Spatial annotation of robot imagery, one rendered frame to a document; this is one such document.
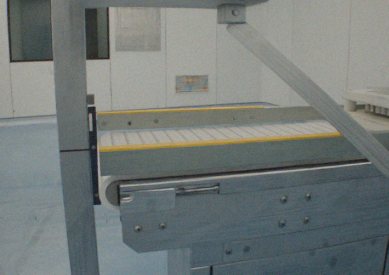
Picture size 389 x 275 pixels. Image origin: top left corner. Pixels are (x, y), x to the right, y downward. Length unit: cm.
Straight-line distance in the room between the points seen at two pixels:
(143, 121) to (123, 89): 493
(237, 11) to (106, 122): 36
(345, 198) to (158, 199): 29
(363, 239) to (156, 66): 523
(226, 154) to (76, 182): 38
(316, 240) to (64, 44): 56
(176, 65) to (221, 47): 81
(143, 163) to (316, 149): 24
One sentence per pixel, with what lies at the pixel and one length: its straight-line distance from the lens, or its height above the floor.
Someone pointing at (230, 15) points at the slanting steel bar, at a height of 101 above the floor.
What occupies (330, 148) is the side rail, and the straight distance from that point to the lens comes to 56.
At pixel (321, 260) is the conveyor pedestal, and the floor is 62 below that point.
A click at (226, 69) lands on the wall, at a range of 622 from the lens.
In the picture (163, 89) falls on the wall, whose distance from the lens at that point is 583.
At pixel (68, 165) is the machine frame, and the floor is 75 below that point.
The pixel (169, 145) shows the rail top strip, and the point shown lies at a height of 85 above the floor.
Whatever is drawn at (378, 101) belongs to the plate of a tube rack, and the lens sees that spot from 79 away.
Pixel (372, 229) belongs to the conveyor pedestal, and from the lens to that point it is 74.
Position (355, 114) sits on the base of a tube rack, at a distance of 85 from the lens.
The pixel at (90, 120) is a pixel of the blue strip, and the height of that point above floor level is 84.
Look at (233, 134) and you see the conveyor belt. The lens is 70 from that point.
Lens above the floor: 97
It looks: 11 degrees down
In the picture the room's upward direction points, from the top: straight up
